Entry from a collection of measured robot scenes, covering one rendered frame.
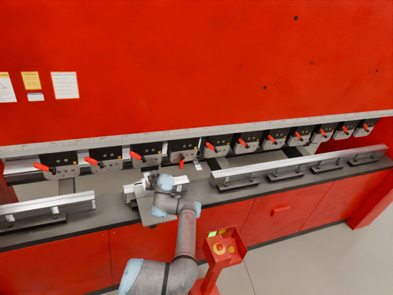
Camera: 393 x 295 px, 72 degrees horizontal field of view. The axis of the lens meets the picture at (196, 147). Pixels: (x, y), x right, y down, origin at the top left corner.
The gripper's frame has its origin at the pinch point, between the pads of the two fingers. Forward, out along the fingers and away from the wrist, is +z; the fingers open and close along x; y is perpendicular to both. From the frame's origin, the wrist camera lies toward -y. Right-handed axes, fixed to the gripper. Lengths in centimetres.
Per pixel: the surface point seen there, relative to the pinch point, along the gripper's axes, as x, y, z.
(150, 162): 2.0, 13.6, -13.2
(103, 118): 23, 33, -36
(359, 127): -149, 17, -17
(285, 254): -125, -82, 64
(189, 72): -13, 46, -51
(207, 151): -30.8, 14.9, -14.8
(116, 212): 20.5, -10.3, 9.8
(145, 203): 5.5, -7.3, -4.0
